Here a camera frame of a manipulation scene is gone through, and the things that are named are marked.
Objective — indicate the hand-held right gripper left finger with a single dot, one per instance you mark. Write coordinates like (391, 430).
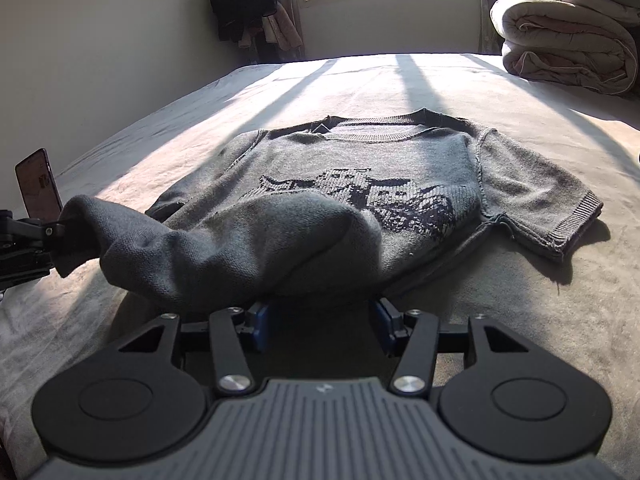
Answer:
(260, 330)

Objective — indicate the smartphone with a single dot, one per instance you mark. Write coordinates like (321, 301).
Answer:
(37, 185)

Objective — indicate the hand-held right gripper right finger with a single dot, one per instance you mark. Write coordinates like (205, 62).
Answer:
(385, 332)

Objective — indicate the folded beige quilt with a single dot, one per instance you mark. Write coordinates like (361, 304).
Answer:
(575, 45)

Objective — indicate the grey patterned knit sweater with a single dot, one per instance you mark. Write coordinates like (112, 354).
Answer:
(350, 160)

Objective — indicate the pink hanging clothes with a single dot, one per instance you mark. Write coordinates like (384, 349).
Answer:
(280, 30)

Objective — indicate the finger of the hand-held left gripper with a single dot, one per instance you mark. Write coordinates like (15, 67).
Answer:
(47, 234)
(25, 272)

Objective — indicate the bed with grey sheet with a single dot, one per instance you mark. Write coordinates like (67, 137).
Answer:
(200, 85)

